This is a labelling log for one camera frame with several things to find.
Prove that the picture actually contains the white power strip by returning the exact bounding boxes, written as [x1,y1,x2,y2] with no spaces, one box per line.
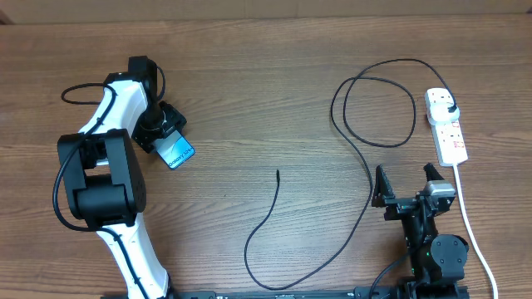
[425,88,468,167]

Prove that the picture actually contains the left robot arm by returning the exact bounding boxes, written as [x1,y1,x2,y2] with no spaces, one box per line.
[52,66,195,298]

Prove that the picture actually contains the black USB charging cable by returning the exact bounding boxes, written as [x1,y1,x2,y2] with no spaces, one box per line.
[244,58,459,292]

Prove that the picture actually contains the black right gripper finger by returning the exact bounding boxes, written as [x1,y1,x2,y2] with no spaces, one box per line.
[372,164,394,208]
[423,163,444,181]

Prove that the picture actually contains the white USB charger plug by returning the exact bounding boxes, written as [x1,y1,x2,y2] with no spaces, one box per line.
[427,103,461,125]

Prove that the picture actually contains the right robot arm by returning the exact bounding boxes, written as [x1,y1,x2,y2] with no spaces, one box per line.
[368,163,470,299]

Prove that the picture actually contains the Samsung Galaxy smartphone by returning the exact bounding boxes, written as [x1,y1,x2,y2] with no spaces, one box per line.
[155,130,195,169]

